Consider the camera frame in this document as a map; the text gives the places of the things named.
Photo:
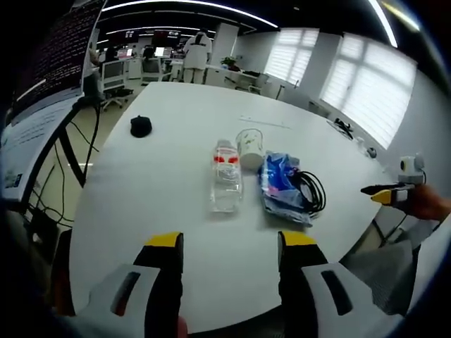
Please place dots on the white table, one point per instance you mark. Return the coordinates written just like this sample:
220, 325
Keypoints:
169, 176

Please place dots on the large display screen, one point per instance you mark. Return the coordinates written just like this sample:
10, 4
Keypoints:
53, 60

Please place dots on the black screen stand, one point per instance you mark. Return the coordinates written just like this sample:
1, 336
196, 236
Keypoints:
75, 165

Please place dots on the grey fabric chair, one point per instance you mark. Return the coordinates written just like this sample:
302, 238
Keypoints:
380, 274

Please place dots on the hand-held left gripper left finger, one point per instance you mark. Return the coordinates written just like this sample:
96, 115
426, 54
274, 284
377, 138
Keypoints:
141, 292

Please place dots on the window with white blinds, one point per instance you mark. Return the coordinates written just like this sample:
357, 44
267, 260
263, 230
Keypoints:
370, 88
290, 54

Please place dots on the potted plant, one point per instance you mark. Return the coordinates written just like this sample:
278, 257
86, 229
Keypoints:
229, 62

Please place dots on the black cap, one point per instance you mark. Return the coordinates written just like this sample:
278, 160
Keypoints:
141, 126

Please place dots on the white paper cup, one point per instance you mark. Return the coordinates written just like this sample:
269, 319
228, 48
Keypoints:
251, 149

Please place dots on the person's right hand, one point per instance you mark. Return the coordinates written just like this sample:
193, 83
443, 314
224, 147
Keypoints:
430, 204

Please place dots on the small grey object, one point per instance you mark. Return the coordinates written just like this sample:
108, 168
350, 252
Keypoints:
371, 152

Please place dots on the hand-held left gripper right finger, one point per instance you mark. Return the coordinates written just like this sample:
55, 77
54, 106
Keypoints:
317, 292

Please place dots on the clear plastic bottle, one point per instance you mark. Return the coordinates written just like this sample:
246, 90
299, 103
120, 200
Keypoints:
226, 183

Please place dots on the person's left hand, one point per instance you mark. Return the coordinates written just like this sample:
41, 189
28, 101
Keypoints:
182, 327

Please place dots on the black object on table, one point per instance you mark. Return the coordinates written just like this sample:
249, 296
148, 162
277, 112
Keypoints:
343, 126

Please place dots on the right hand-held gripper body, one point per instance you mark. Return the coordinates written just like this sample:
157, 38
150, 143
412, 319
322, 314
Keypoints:
410, 174

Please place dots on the blue plastic bag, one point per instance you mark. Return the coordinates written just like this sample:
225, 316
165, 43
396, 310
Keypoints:
280, 190

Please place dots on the white office chair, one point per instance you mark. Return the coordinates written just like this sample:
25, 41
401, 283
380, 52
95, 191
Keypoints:
114, 75

